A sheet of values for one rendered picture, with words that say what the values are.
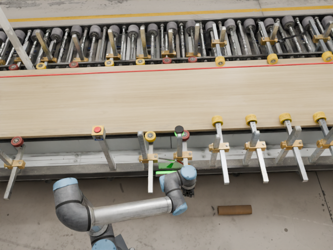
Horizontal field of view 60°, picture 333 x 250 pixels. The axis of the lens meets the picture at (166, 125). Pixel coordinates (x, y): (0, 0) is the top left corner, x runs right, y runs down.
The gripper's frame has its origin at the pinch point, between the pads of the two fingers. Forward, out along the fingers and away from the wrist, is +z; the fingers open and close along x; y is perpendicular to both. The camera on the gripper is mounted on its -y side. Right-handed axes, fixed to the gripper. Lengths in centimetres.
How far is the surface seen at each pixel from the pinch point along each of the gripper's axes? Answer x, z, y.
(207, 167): 16.8, 12.6, -24.4
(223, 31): 38, -26, -134
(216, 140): 20.2, -25.0, -25.1
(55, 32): -124, -3, -174
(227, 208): 38, 75, -13
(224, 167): 24.6, -13.4, -11.0
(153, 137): -22.8, -8.1, -40.1
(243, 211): 53, 75, -11
